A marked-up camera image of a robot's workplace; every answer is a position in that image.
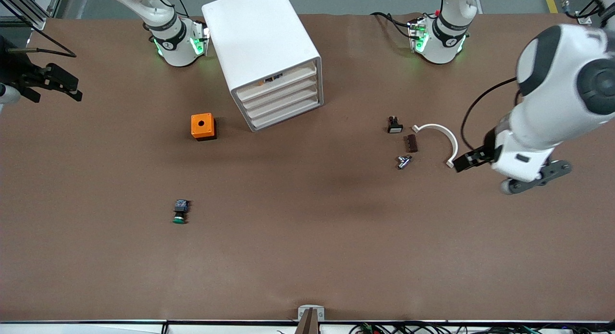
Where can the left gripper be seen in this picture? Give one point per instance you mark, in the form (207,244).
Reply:
(486,152)

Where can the orange box with hole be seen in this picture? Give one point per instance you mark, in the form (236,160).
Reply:
(202,127)

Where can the brown terminal block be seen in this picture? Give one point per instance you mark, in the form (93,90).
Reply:
(411,143)

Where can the green push button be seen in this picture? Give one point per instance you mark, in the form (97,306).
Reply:
(181,208)

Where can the white table edge rail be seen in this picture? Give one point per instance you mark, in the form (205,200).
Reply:
(96,328)

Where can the aluminium frame post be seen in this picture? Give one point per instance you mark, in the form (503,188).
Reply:
(36,20)
(593,9)

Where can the grey metal bracket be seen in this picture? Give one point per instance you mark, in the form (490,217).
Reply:
(311,311)

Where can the yellow push button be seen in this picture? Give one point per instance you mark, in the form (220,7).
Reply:
(271,79)

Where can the white drawer cabinet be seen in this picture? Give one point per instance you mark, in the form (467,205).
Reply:
(259,31)

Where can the black switch with white face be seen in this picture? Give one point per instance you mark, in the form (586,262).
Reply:
(394,126)

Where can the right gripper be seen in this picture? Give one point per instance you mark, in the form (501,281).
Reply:
(14,69)

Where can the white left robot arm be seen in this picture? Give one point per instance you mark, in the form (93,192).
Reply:
(552,113)

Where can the brown post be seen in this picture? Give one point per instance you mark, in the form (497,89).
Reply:
(307,324)

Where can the silver metal fitting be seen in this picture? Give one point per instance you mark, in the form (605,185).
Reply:
(404,162)

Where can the white plastic drawer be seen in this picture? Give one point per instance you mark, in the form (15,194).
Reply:
(293,86)
(293,97)
(298,74)
(293,108)

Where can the white curved bracket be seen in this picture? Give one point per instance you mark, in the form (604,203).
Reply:
(449,139)

